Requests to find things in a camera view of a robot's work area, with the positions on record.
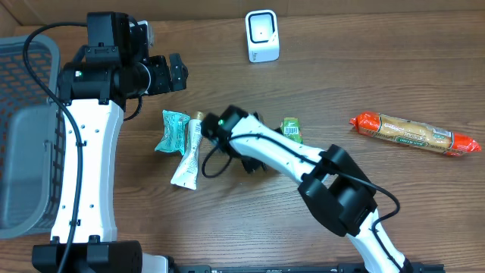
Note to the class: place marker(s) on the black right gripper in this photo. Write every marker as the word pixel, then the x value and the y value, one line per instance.
pixel 256 164

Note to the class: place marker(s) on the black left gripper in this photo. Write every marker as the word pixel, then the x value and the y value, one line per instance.
pixel 176 72

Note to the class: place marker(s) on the white tube with gold cap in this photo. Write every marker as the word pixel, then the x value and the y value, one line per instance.
pixel 187 171

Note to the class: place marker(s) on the teal wet wipes packet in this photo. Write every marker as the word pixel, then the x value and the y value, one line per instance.
pixel 174 137

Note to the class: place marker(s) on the orange spaghetti pasta packet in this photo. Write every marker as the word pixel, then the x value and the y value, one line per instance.
pixel 412 133

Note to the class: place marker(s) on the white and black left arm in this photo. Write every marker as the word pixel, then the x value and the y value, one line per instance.
pixel 92 91

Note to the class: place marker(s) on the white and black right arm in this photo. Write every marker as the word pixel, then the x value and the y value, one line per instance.
pixel 335 190

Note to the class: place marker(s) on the white barcode scanner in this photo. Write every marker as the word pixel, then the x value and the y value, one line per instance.
pixel 262 36

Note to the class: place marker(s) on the grey plastic shopping basket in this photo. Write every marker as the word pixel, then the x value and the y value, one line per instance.
pixel 32 148

